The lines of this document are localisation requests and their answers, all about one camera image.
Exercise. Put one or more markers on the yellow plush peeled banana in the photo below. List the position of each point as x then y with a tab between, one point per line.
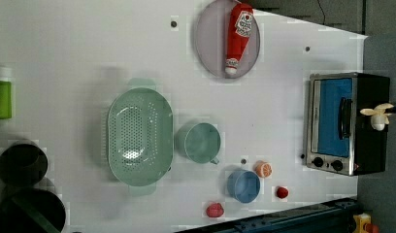
378	115

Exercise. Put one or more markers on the black toaster oven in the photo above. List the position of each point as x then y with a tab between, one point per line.
340	139

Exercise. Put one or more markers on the yellow clamp block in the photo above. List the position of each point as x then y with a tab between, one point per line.
364	224

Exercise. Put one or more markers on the red strawberry toy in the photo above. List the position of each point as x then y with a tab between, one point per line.
282	192

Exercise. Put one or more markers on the orange slice toy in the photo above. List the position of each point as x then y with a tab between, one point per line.
263	169

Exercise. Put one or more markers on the blue cup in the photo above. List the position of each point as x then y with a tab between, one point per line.
243	185

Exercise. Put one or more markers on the red ketchup bottle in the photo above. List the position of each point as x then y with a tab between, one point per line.
239	30

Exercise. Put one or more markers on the grey round plate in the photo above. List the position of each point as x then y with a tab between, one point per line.
212	43

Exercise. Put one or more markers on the red green apple toy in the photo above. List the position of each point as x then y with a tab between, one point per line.
215	210

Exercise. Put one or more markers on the green oval colander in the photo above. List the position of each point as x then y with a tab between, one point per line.
140	137

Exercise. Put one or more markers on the large black cylinder container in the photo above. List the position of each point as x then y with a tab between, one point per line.
32	211

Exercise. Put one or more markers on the small black cylinder container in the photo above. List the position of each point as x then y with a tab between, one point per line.
23	165

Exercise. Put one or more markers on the green bottle white cap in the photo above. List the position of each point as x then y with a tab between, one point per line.
5	93

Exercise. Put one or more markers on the blue metal frame rail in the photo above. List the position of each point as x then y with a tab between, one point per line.
327	217

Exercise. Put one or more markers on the green cup with handle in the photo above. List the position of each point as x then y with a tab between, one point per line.
199	142

